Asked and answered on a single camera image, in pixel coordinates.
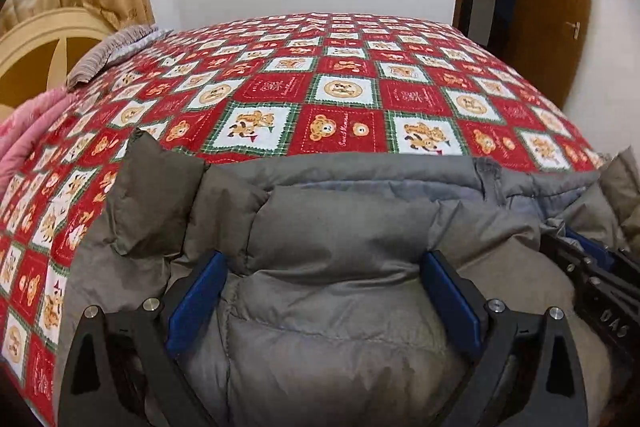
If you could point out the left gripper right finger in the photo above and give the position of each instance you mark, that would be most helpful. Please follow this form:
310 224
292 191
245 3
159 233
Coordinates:
523 369

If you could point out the cream wooden headboard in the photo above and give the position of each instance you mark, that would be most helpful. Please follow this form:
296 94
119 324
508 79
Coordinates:
37 55

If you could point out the pink folded blanket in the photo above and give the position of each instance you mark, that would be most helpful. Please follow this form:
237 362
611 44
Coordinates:
24 128

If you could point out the brown wooden door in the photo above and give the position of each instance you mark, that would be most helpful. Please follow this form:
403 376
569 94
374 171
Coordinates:
545 43

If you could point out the red patchwork bear bedspread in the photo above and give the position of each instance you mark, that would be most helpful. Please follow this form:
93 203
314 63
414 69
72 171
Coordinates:
273 86

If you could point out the grey puffer jacket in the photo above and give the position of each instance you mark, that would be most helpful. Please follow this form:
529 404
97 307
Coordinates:
323 320

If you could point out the striped grey pillow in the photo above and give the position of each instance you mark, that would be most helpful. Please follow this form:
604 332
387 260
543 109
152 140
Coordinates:
113 50

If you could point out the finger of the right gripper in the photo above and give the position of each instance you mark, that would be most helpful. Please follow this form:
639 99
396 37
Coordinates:
592 248

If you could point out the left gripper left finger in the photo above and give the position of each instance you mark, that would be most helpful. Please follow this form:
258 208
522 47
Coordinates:
118 358

